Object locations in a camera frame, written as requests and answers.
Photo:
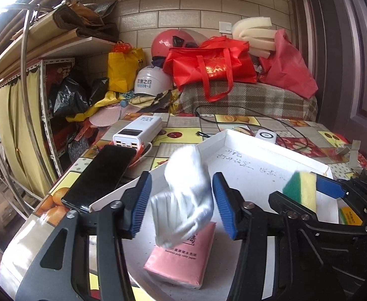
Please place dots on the pink tissue pack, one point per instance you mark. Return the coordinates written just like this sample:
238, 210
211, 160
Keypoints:
180, 263

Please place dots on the yellow shopping bag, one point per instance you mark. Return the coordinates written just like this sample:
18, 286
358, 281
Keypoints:
120, 69

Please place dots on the white helmet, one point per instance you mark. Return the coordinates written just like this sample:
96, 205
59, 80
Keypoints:
152, 81

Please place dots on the pink woven hat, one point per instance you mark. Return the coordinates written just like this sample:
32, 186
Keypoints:
105, 117

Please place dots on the white wall switch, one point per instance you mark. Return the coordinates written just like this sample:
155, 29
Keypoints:
224, 26

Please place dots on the black plastic bag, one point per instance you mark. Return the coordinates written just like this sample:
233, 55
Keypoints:
98, 89
67, 97

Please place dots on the pink-red fabric bag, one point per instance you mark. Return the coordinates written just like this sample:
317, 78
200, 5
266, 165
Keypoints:
290, 65

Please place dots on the yellow curtain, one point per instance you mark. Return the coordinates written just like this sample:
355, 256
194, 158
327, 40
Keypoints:
17, 125

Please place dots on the stack of cream foam pads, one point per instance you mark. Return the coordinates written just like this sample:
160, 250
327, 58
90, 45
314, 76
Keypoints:
252, 34

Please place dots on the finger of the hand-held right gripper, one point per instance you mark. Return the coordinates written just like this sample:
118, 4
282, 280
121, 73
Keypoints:
293, 216
327, 186

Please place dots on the brown door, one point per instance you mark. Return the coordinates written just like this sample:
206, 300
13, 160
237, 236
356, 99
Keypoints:
343, 53

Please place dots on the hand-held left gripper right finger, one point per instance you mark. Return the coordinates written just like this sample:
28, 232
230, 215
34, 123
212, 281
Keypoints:
224, 203

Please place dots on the green and yellow sponge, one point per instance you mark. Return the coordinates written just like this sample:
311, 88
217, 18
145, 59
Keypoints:
299, 188

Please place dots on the white knit glove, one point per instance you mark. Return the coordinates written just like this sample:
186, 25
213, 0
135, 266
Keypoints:
183, 194

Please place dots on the yellow labelled packet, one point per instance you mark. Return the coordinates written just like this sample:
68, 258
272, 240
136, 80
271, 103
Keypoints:
350, 216

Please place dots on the red helmet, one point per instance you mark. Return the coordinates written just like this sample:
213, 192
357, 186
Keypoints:
164, 44

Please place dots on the white power bank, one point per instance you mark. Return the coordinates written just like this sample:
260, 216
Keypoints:
139, 128

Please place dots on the metal shelf rack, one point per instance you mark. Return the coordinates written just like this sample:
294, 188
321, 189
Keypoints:
50, 122

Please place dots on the red tote bag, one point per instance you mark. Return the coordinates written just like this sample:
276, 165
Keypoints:
211, 65

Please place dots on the fruit print tablecloth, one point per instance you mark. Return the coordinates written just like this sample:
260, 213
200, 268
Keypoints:
183, 134

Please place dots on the black smartphone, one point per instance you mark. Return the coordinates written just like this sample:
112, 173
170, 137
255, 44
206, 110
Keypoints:
98, 178

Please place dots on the stack of brown cardboard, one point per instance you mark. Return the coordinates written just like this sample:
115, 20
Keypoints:
83, 22

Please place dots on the chrome tube frame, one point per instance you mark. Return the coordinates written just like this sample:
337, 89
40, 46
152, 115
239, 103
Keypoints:
25, 78

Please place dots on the white cardboard box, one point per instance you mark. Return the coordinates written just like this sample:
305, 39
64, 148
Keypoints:
258, 175

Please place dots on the plaid cloth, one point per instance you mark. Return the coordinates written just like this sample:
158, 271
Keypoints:
249, 100

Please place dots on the metal phone stand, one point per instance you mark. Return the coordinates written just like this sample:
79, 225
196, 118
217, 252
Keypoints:
355, 150

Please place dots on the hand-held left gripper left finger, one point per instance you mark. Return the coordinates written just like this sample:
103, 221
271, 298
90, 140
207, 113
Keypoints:
139, 203

